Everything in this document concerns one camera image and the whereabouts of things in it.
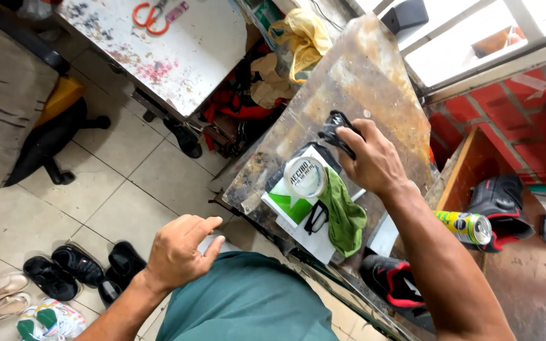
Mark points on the person's left hand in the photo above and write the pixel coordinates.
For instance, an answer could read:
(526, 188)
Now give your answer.
(178, 253)

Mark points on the person's right hand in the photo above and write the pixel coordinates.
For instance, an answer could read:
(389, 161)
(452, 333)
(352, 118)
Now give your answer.
(375, 161)

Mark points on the person's right fingers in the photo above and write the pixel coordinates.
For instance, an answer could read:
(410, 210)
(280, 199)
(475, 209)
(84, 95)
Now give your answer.
(352, 135)

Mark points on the black shoe part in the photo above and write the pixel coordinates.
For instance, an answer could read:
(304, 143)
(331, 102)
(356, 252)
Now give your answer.
(333, 130)

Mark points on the rusty metal work plate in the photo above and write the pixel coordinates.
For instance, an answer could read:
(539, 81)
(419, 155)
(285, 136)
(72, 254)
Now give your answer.
(363, 90)

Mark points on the white stick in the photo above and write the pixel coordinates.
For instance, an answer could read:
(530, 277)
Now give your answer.
(358, 194)

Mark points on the white tape roll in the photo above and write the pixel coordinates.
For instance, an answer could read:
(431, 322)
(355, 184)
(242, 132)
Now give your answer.
(305, 176)

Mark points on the green cloth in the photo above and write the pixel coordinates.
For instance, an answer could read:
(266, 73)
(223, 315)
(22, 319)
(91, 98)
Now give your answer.
(346, 218)

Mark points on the black eyeglasses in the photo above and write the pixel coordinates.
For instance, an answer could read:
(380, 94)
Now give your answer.
(315, 219)

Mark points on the green and white booklet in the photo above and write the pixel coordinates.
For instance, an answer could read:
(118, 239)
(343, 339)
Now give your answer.
(288, 202)

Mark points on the brown crumpled paper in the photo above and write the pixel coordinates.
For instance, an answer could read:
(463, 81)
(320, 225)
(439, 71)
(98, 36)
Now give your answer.
(269, 83)

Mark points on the yellow plastic bag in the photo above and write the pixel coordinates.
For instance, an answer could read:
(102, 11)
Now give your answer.
(304, 40)

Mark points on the white paper sheet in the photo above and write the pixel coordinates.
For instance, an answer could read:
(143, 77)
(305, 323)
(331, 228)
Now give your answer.
(312, 242)

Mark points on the red and black bag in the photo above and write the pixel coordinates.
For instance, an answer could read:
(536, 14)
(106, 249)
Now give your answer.
(237, 106)

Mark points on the black speaker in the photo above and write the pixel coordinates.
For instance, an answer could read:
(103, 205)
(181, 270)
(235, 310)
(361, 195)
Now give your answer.
(403, 16)

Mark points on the yellow spray can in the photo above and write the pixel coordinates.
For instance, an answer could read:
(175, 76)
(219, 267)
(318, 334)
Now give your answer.
(462, 227)

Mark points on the black and red sneaker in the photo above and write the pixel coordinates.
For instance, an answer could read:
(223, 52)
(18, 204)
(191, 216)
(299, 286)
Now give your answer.
(394, 283)
(500, 208)

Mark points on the black shoe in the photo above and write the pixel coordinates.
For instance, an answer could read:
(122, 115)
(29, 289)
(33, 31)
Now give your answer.
(77, 265)
(185, 137)
(126, 258)
(49, 278)
(110, 289)

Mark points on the wooden shelf box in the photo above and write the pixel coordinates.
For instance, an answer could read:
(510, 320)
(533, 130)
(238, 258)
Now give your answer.
(500, 265)

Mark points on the person's green shirt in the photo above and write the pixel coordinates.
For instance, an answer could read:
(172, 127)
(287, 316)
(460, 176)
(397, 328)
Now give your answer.
(244, 300)

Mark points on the white stained table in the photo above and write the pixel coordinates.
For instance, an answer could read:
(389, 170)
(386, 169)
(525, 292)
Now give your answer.
(168, 57)

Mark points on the pink lighter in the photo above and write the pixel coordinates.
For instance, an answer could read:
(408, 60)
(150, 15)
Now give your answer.
(177, 11)

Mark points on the grey office chair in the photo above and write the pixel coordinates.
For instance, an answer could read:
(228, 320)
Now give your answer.
(7, 109)

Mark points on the white and green sneaker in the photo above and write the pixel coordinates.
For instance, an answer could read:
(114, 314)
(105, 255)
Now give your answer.
(50, 322)

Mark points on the white window frame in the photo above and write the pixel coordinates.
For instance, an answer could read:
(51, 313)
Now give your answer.
(472, 52)

